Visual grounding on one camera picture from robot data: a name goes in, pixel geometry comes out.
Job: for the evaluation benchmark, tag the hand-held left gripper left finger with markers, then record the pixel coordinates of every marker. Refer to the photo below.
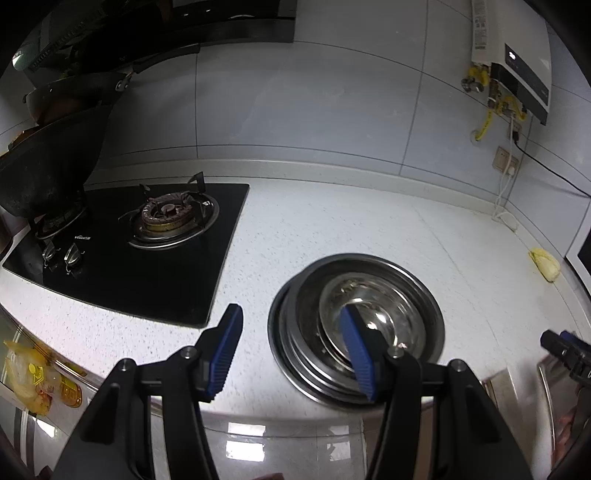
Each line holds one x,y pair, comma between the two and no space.
225,353

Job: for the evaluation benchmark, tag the dark frying pan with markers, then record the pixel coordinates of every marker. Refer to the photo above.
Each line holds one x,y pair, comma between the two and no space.
69,92

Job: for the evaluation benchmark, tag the gas burner with grate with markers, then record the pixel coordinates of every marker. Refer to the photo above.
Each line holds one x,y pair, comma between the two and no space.
166,217

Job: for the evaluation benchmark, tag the beige wall socket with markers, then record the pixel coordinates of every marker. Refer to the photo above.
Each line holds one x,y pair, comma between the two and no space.
501,157

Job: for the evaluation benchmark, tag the pipe fittings under heater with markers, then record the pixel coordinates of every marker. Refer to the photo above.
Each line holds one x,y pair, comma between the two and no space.
501,104

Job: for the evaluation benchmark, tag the yellow plastic bag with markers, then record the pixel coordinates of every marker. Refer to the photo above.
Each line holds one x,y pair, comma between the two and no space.
27,374

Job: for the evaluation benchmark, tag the black wok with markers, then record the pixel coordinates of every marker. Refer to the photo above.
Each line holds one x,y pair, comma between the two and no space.
46,161

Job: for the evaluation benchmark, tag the small steel bowl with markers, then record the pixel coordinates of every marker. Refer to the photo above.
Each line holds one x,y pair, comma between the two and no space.
549,397

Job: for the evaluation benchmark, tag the yellow cloth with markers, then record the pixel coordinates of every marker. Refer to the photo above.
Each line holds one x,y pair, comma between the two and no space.
545,265

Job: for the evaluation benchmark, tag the black glass gas stove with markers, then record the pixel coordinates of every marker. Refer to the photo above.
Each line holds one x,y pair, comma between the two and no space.
161,281

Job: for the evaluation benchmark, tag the stack of steel bowls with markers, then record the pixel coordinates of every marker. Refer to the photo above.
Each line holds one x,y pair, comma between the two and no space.
295,383

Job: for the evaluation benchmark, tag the black range hood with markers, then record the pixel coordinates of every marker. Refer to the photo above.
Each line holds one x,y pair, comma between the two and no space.
184,18

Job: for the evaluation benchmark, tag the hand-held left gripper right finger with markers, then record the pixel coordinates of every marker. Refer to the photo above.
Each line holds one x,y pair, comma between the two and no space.
359,355

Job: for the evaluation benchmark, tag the glossy grey cabinet front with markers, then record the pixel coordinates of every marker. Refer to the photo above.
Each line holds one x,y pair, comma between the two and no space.
277,438

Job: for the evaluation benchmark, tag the black appliance with white frame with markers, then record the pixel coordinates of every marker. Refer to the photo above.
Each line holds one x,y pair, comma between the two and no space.
584,258

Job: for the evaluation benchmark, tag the large steel bowl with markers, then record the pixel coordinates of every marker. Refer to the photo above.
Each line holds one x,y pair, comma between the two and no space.
397,314

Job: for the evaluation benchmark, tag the white gas water heater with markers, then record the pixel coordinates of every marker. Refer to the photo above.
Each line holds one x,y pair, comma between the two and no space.
517,27

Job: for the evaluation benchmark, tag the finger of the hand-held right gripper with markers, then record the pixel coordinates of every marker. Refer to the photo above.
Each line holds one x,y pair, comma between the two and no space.
554,342

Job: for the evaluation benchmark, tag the medium deep steel plate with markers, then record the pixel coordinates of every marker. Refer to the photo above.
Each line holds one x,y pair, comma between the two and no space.
295,344

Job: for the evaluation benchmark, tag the stove knob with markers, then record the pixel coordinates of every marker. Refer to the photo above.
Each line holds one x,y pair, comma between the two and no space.
74,257
50,253

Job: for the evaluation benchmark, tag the amber oil bottle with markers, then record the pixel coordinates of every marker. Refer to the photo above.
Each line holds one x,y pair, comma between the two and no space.
69,394

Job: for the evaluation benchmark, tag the gas burner under wok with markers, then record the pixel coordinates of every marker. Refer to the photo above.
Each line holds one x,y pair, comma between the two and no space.
57,224

